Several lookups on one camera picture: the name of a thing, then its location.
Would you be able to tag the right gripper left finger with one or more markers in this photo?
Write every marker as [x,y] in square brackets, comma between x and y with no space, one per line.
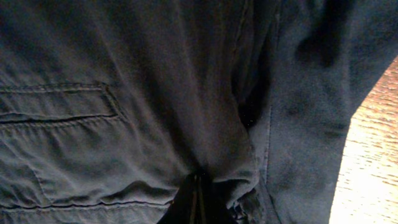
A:
[183,207]

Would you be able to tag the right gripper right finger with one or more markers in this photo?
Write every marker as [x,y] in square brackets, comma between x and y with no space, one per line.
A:
[210,209]

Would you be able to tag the navy blue garment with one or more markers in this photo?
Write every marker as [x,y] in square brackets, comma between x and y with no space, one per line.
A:
[107,106]

